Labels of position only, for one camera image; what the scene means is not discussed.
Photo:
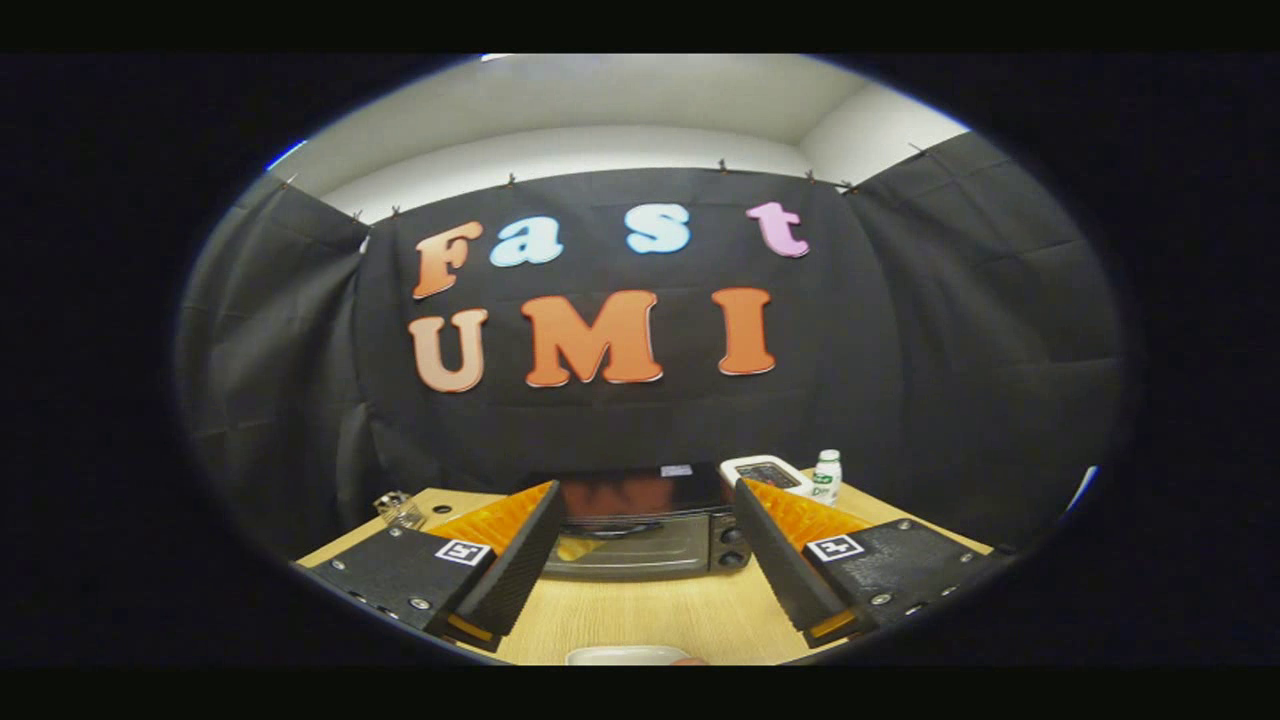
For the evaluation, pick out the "white bread toaster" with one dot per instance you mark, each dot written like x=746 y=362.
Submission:
x=765 y=470

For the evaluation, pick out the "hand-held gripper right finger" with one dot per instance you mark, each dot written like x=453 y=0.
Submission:
x=780 y=570

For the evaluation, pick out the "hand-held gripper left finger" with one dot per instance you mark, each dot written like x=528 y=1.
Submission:
x=520 y=570

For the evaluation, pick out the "white rectangular plate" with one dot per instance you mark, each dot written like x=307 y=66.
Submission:
x=625 y=656

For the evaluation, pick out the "black backdrop cloth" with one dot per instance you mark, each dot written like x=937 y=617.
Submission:
x=900 y=350

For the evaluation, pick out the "black toaster oven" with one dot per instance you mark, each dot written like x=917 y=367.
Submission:
x=640 y=545

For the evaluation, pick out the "white bottle green label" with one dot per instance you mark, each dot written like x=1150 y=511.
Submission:
x=826 y=480

